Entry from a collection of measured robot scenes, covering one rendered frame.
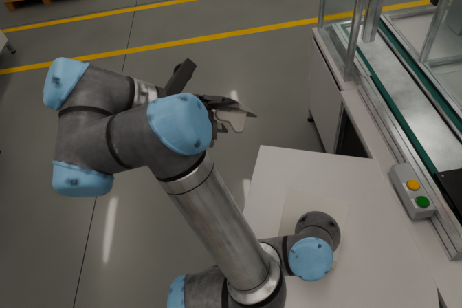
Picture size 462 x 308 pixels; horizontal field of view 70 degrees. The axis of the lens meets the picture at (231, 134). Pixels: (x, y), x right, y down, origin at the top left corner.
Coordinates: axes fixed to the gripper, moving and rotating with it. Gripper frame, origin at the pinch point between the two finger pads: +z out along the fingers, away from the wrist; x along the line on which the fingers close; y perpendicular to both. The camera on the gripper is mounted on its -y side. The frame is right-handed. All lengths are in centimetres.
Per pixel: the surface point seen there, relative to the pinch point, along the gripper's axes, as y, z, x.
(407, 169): -1, 91, -4
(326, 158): -14, 84, -33
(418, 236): 23, 91, -6
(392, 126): -23, 98, -7
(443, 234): 24, 91, 2
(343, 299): 41, 65, -25
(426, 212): 16, 88, 0
